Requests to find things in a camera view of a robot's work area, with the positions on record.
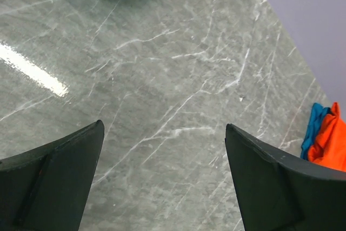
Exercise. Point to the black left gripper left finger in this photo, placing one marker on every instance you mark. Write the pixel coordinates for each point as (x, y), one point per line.
(47, 188)

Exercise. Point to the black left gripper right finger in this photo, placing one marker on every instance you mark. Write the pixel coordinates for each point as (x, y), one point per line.
(279, 191)

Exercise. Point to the orange folded t shirt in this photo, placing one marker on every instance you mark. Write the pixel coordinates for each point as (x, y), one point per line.
(328, 149)

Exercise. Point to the blue folded t shirt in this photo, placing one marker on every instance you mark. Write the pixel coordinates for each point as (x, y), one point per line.
(317, 115)

